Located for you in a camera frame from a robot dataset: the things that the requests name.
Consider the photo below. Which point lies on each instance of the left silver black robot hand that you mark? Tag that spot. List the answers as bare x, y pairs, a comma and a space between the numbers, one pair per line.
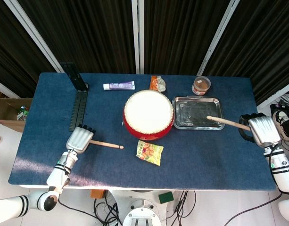
77, 140

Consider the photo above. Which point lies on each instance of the blue felt table mat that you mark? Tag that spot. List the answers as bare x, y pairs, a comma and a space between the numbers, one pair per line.
205, 160

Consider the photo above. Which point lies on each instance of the black upright bracket post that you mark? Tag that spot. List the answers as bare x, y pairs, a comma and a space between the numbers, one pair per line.
74, 76

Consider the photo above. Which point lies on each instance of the white partition frame post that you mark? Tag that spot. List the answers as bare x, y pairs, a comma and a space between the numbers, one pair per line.
137, 35
217, 35
276, 94
33, 33
5, 87

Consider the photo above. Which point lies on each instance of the rectangular steel tray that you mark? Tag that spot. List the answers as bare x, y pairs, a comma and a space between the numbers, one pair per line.
193, 110

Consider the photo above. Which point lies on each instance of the yellow green snack packet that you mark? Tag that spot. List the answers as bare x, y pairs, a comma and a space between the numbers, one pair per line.
149, 151

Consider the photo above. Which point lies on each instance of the wooden drumstick dark-marked tip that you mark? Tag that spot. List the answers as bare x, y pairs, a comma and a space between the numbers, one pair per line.
106, 144

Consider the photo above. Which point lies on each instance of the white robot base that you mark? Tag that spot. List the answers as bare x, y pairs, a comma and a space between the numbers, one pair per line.
139, 204

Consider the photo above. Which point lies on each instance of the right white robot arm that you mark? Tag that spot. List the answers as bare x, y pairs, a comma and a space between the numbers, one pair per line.
283, 176

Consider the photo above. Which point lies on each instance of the black pleated curtain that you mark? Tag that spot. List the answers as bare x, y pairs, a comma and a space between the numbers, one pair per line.
7, 47
182, 35
87, 35
264, 42

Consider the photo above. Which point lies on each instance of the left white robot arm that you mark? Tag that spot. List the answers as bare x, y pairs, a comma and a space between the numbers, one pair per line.
55, 175

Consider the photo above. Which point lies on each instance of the orange block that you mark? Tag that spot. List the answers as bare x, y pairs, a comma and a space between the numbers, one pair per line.
97, 194

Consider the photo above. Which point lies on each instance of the green square block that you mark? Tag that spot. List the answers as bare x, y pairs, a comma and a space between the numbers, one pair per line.
166, 197

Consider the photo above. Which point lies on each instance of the brown cardboard box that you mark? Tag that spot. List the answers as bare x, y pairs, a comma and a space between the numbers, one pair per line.
7, 106

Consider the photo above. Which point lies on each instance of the white purple toothpaste tube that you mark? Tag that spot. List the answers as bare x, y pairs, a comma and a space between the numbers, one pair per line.
120, 85

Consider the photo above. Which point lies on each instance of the black white sneaker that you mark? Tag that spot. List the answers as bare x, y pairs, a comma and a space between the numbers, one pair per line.
284, 122

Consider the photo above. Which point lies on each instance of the red drum white head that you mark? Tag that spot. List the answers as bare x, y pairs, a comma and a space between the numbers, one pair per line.
149, 113

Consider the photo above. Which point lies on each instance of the black perforated flat rail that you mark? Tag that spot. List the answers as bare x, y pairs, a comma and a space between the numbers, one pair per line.
77, 110

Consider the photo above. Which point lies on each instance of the crumpled orange snack packet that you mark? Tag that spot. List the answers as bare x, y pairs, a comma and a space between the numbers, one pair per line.
156, 83

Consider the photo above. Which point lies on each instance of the clear jar brown contents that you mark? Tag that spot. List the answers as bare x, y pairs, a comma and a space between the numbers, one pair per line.
200, 86

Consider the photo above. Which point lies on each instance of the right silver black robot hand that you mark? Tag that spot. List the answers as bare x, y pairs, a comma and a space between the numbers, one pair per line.
264, 130

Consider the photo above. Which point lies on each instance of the plain wooden drumstick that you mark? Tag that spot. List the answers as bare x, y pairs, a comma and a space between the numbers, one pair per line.
229, 122

